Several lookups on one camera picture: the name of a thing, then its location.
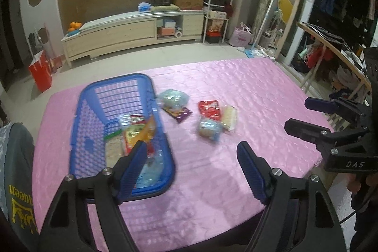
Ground green cracker packet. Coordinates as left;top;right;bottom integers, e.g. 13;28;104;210
104;130;124;167

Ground orange snack packet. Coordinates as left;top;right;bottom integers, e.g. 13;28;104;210
125;116;156;154

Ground clear wafer biscuit packet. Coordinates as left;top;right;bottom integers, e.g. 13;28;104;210
221;105;238;131

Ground blue plastic basket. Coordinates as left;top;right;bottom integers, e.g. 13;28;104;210
69;73;176;200

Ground purple chips packet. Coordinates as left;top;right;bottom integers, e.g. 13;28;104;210
163;107;192;124

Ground red snack packet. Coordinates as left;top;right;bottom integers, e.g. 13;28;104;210
198;100;222;121

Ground light blue snack bag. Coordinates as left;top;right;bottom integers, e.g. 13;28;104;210
157;89;189;111

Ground pink quilted table cover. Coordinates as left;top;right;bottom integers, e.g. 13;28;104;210
31;57;335;252

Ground grey printed cushion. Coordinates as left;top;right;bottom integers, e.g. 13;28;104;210
1;123;39;251

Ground pink shopping bag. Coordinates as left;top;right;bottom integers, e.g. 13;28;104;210
228;22;252;47

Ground standing wooden mirror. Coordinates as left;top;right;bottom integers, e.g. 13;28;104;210
265;0;301;60

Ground red paper bag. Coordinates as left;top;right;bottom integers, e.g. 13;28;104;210
29;51;52;93

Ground cream TV cabinet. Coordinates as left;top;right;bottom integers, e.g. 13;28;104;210
61;10;204;66

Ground white metal shelf rack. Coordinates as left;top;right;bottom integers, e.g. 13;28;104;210
202;0;234;43

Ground oranges on blue plate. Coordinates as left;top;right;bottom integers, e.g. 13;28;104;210
67;22;82;36

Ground green folded cloth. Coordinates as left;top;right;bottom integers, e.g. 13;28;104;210
150;4;180;12

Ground cardboard box on cabinet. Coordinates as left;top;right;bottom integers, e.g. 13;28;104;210
173;0;204;10

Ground blue handled mop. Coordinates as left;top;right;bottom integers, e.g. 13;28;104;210
244;0;277;59

